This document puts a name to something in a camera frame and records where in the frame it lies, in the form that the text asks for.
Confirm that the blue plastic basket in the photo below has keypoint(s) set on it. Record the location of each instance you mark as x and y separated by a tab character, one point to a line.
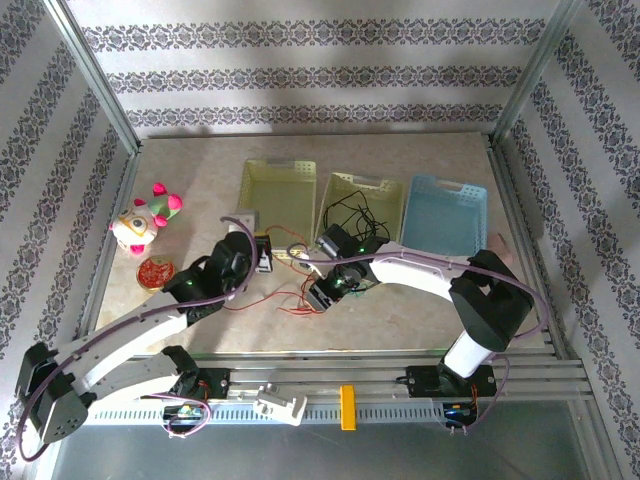
442	220

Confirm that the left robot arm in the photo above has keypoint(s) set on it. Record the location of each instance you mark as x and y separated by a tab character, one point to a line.
125	335

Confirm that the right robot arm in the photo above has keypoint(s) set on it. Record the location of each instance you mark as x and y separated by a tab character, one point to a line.
425	272

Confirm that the round red tin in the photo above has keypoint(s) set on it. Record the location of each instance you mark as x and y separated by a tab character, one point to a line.
156	273

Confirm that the white pink green plush toy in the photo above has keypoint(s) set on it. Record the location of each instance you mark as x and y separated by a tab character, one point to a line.
135	225

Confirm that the yellow plastic clip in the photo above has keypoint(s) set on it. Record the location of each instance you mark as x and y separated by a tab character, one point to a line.
348	407

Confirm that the small circuit board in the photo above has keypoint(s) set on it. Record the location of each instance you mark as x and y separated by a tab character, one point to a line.
460	410
184	412

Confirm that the small pink toy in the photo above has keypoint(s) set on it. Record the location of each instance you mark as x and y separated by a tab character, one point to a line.
500	247

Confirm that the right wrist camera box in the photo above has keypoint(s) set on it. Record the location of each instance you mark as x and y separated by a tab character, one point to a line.
312	262

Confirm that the aluminium rail frame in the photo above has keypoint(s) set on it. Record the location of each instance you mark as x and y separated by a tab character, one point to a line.
320	372

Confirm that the white plastic bracket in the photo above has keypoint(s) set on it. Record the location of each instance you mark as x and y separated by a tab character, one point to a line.
280	404

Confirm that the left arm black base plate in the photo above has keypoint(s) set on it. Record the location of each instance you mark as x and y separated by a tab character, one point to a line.
217	382

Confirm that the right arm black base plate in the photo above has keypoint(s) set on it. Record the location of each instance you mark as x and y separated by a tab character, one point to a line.
422	382

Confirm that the aluminium frame post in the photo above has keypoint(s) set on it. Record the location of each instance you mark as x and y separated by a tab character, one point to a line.
537	70
95	80

